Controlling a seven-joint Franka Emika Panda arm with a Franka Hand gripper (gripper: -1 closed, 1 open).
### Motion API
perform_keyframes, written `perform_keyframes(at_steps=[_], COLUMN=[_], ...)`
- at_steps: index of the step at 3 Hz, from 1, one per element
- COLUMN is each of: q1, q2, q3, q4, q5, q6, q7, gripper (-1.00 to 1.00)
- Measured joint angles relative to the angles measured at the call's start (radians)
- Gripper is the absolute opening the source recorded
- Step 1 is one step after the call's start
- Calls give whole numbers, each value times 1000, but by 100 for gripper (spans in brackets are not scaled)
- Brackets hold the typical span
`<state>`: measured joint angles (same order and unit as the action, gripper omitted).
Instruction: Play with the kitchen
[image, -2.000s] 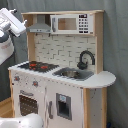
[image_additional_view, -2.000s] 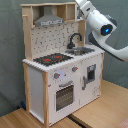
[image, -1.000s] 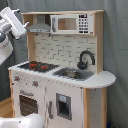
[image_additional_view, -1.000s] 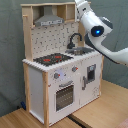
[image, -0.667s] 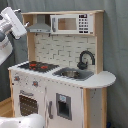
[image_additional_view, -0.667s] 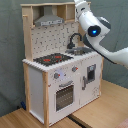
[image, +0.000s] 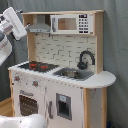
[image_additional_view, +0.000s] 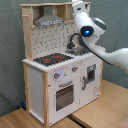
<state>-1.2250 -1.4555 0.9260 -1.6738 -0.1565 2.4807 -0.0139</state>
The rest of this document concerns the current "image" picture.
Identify white microwave door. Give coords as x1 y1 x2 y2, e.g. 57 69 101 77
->
50 14 91 34

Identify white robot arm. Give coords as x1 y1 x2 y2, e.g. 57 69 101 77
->
0 7 27 66

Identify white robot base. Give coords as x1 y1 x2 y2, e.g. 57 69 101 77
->
0 114 47 128

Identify wooden toy kitchen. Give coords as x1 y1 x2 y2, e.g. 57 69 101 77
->
9 10 116 128

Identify metal sink basin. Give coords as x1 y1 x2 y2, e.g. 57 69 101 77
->
53 67 93 81

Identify black toy faucet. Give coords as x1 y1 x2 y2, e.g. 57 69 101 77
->
76 50 96 71

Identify black stovetop red burners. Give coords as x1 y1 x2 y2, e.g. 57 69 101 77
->
21 61 57 72

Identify right grey red knob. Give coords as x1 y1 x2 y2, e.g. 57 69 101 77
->
32 81 38 87

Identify grey red knob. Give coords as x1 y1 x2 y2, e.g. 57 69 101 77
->
32 81 38 87
14 76 20 81

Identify grey range hood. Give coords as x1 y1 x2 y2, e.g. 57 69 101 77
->
27 14 51 33

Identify left grey red knob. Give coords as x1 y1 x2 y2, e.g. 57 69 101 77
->
14 76 20 81

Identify oven door with window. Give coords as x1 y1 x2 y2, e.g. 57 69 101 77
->
14 89 46 125

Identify cabinet door grey handle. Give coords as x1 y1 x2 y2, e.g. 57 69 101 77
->
47 81 83 128

